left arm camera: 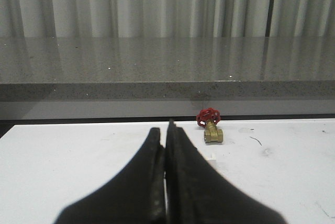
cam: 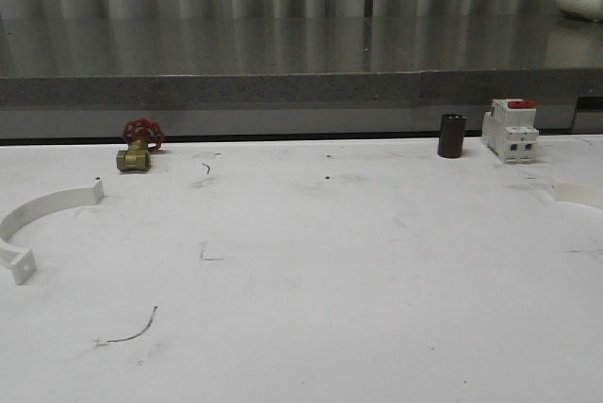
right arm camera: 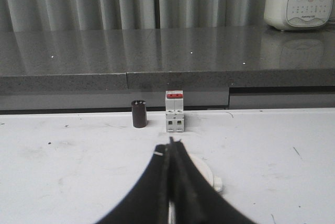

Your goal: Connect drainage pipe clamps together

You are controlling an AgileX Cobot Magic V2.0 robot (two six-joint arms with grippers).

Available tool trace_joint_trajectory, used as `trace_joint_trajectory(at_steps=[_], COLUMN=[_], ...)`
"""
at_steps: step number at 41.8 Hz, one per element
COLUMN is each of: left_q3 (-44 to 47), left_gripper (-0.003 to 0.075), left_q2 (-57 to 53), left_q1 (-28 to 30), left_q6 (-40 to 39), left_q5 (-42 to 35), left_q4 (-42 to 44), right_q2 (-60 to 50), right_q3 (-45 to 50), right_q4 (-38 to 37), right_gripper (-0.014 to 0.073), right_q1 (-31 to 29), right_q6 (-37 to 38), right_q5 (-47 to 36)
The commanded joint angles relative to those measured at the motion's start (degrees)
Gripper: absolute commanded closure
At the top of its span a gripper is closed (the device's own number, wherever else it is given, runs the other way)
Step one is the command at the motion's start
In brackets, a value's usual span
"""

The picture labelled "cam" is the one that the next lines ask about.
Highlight dark brown cylindrical capacitor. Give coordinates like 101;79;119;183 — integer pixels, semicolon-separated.
437;113;466;159

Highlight brass valve red handwheel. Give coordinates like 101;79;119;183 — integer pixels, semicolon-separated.
116;118;165;172

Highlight white half pipe clamp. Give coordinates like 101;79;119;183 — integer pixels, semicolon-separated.
1;179;105;285
550;178;603;209

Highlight white circuit breaker red switch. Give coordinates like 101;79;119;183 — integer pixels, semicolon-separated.
481;99;539;164

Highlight grey stone counter slab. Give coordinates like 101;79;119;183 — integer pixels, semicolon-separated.
1;15;602;110

